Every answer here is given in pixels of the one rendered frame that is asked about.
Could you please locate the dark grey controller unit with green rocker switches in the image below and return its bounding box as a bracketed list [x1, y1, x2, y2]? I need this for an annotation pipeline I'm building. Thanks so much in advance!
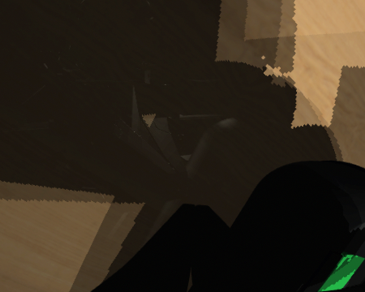
[230, 160, 365, 292]

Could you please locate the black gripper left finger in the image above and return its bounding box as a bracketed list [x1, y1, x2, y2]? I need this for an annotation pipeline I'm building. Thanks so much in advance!
[91, 204, 198, 292]

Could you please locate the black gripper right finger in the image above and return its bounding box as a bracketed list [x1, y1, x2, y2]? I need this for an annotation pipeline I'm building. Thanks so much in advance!
[191, 204, 297, 292]

